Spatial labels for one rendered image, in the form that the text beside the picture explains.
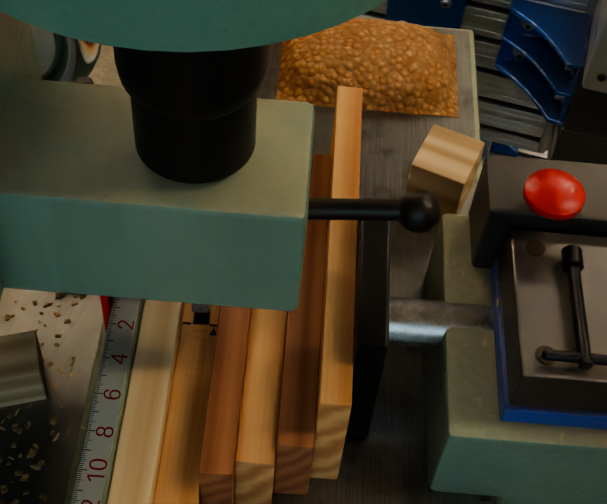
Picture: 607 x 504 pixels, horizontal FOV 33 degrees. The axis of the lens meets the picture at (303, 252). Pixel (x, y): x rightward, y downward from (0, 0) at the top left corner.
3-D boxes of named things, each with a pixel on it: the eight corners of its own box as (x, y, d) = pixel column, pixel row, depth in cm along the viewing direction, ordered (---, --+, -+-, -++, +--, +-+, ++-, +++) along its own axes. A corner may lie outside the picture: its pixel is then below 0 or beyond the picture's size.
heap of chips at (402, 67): (458, 118, 70) (466, 87, 68) (275, 102, 70) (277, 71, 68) (454, 35, 75) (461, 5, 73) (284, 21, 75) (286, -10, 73)
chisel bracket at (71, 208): (297, 333, 49) (308, 219, 42) (0, 308, 49) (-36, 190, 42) (306, 213, 53) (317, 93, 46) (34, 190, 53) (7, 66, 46)
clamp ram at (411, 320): (480, 446, 55) (518, 357, 47) (339, 435, 54) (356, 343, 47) (473, 307, 60) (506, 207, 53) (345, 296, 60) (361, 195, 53)
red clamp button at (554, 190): (585, 226, 50) (591, 213, 49) (523, 221, 50) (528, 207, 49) (578, 180, 52) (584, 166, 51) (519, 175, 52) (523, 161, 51)
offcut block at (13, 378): (42, 357, 68) (35, 329, 66) (47, 399, 66) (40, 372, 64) (-8, 366, 68) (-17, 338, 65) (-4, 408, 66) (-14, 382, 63)
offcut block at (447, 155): (402, 204, 65) (411, 163, 62) (424, 164, 67) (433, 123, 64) (453, 224, 64) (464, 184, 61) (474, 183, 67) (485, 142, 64)
